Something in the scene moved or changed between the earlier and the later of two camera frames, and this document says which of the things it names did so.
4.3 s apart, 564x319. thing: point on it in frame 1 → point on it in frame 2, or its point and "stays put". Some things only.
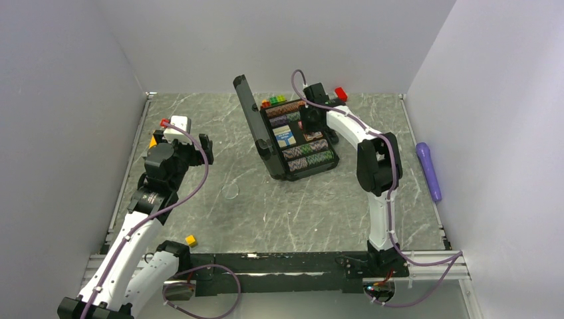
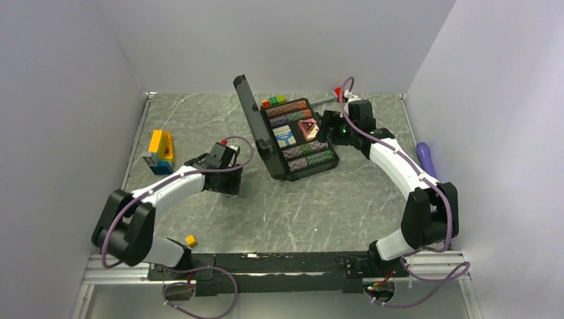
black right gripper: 307,127 → 332,119
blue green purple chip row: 306,149 stays put
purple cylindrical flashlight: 423,149 stays put
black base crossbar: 216,274 stays put
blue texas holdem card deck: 284,136 stays put
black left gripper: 197,157 → 232,187
